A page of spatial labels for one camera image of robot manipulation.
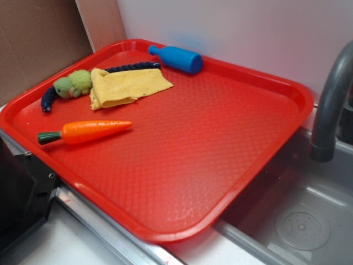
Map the red plastic tray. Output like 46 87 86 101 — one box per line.
0 39 315 244

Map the dark blue rope toy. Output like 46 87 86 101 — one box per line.
41 61 161 113

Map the orange toy carrot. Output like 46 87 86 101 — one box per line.
37 120 133 145

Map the grey toy faucet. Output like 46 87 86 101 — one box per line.
309 41 352 162

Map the grey toy sink basin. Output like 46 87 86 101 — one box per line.
214 129 352 264

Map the yellow cloth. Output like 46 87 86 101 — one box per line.
90 68 173 110

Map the blue plastic bottle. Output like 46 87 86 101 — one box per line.
148 45 204 75

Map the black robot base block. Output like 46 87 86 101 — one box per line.
1 140 58 254

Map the brown cardboard panel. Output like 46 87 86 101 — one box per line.
1 1 92 105

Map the green plush bird toy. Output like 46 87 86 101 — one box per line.
54 70 93 99

